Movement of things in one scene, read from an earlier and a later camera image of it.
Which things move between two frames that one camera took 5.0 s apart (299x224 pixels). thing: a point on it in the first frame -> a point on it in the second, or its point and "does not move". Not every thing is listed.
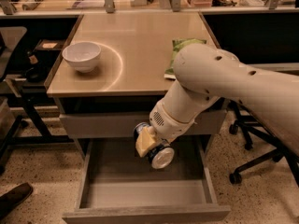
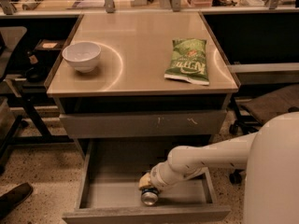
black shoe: [14, 198] does not move
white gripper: [165, 124] -> [154, 177]
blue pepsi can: [162, 156] -> [149, 195]
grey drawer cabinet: [114, 69] does not move
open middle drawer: [119, 186] does not move
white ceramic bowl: [82, 55] does not move
